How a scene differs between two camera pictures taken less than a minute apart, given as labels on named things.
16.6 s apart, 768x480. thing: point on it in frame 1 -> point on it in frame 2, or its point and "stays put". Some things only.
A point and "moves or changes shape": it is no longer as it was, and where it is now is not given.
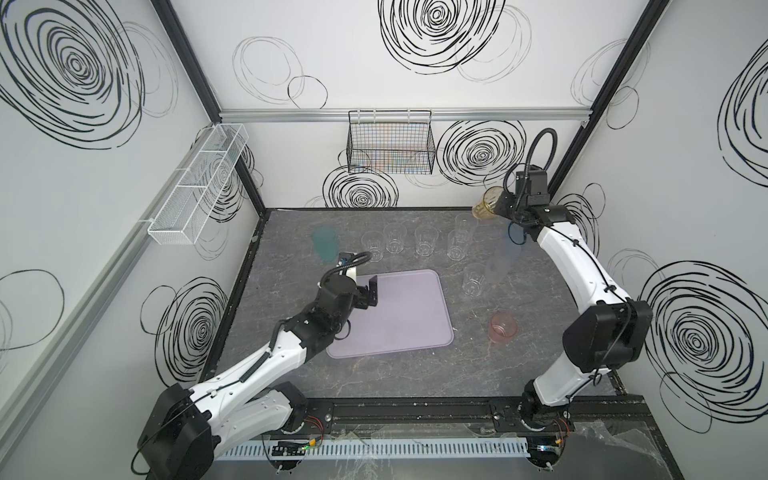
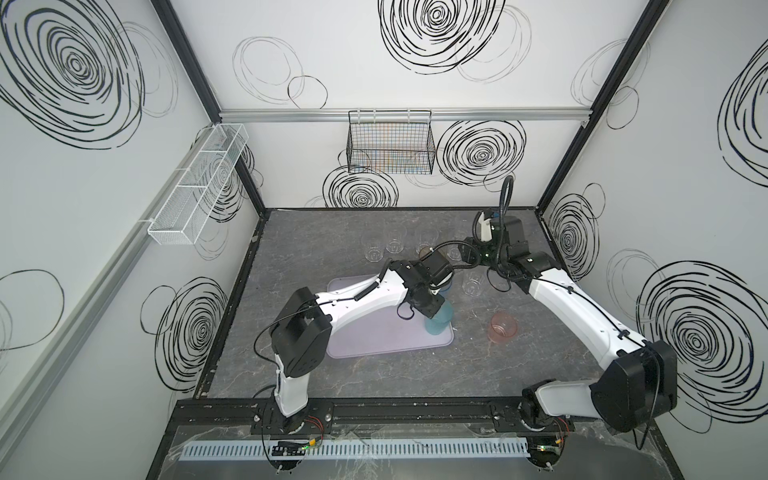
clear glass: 473,286 stays put
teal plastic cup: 326,239 -> 440,320
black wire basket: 397,142 stays put
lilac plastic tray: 411,314 stays put
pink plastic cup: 502,328 stays put
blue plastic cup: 516,233 moves or changes shape
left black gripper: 367,293 -> 429,303
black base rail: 318,415 stays put
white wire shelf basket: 179,220 stays put
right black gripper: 504,203 -> 475,249
